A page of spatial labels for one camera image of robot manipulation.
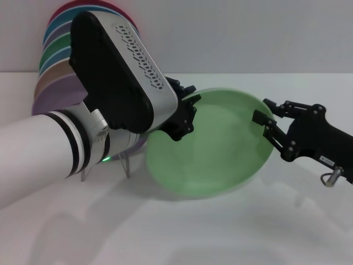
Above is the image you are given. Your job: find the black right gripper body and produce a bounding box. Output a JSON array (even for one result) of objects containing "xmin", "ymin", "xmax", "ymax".
[{"xmin": 286, "ymin": 109, "xmax": 353, "ymax": 185}]

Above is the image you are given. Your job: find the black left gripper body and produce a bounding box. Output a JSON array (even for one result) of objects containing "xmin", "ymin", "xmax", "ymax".
[{"xmin": 150, "ymin": 106, "xmax": 184, "ymax": 138}]

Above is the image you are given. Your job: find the light green plate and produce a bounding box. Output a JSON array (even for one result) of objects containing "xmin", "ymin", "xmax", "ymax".
[{"xmin": 145, "ymin": 87, "xmax": 278, "ymax": 200}]

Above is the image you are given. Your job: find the clear acrylic plate rack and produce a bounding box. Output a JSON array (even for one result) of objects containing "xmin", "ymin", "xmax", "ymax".
[{"xmin": 79, "ymin": 153, "xmax": 132, "ymax": 183}]

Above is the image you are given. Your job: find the lavender plate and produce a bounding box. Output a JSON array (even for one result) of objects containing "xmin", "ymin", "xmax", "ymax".
[{"xmin": 31, "ymin": 73, "xmax": 149, "ymax": 152}]

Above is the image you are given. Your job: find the red plate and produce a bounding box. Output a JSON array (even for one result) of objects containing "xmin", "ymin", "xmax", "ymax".
[{"xmin": 50, "ymin": 0, "xmax": 138, "ymax": 31}]

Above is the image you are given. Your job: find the beige plate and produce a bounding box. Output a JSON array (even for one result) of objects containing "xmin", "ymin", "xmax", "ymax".
[{"xmin": 34, "ymin": 59, "xmax": 77, "ymax": 98}]

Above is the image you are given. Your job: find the light blue plate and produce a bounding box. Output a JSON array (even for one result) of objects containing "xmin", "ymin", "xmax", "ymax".
[{"xmin": 38, "ymin": 46, "xmax": 73, "ymax": 77}]

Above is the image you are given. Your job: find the dark green plate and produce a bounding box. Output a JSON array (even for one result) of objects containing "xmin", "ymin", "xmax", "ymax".
[{"xmin": 38, "ymin": 33, "xmax": 73, "ymax": 70}]

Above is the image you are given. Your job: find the grey purple plate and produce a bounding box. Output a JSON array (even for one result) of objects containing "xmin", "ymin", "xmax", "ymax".
[{"xmin": 43, "ymin": 22, "xmax": 73, "ymax": 48}]

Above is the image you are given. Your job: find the teal blue plate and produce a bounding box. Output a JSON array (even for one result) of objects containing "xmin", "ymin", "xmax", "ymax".
[{"xmin": 42, "ymin": 7, "xmax": 141, "ymax": 46}]

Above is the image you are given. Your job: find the grey cable with plug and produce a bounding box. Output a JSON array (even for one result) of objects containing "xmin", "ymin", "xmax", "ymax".
[{"xmin": 320, "ymin": 167, "xmax": 344, "ymax": 188}]

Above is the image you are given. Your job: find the black silver wrist camera box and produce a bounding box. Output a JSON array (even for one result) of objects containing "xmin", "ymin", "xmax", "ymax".
[{"xmin": 68, "ymin": 10, "xmax": 179, "ymax": 135}]

